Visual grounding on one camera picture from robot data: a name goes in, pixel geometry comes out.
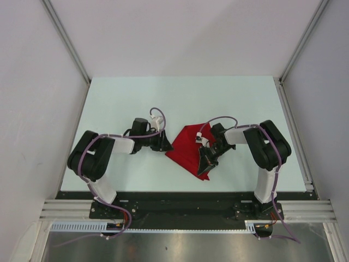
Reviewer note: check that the light blue cable duct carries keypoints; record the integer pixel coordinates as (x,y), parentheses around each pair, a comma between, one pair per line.
(79,227)

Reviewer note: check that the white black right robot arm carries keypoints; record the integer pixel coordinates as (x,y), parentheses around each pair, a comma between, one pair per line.
(268,147)

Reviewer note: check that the right aluminium corner post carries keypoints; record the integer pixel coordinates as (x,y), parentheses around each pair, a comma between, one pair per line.
(317,15)

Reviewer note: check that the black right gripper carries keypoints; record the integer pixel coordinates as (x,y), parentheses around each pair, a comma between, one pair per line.
(206,161)

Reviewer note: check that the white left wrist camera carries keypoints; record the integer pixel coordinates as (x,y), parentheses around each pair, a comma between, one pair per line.
(156,122)

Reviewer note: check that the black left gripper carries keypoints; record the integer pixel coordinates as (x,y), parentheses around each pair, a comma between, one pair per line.
(162,143)

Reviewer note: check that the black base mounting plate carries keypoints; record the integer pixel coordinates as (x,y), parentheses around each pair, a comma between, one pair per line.
(187,211)

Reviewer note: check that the red cloth napkin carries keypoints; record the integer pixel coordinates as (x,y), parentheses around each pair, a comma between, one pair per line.
(185,151)

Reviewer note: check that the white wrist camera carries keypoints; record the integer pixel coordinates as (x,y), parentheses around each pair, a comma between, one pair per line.
(201,140)
(156,122)

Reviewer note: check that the aluminium corner post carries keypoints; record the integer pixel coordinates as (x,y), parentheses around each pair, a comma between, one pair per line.
(66,40)
(317,15)

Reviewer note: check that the left aluminium corner post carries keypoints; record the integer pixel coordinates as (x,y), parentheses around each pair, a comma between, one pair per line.
(66,40)

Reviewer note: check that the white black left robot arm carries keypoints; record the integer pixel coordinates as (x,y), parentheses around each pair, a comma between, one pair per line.
(90,157)

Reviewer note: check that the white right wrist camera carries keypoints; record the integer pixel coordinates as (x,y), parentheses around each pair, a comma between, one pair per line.
(201,140)

